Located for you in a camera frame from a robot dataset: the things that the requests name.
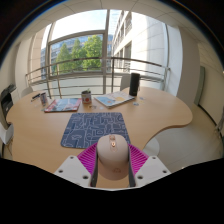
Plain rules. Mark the metal balcony railing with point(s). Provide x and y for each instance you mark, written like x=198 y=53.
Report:
x=83 y=71

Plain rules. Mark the black cylinder speaker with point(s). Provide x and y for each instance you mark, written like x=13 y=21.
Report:
x=134 y=84

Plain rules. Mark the black printer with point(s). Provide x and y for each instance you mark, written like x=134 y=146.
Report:
x=6 y=103

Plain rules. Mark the white chair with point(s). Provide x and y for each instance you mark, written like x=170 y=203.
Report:
x=125 y=81
x=26 y=91
x=6 y=133

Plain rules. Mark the small blue white can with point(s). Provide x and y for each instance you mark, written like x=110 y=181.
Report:
x=43 y=99

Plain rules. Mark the red white mug with plant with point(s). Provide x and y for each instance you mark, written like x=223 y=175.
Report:
x=86 y=97

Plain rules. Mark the blue patterned mouse pad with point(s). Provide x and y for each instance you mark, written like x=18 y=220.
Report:
x=83 y=130

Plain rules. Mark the light blue magazine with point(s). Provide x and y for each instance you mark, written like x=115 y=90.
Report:
x=114 y=99

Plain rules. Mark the red magazine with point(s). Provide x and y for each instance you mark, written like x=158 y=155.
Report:
x=62 y=105

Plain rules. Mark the dark marker pen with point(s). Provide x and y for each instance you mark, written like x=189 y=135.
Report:
x=35 y=96

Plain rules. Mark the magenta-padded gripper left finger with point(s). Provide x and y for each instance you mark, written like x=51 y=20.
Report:
x=75 y=168

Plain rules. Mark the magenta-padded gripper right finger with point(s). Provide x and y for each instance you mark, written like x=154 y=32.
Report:
x=150 y=168

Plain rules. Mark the beige computer mouse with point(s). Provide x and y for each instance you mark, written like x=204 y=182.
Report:
x=112 y=156

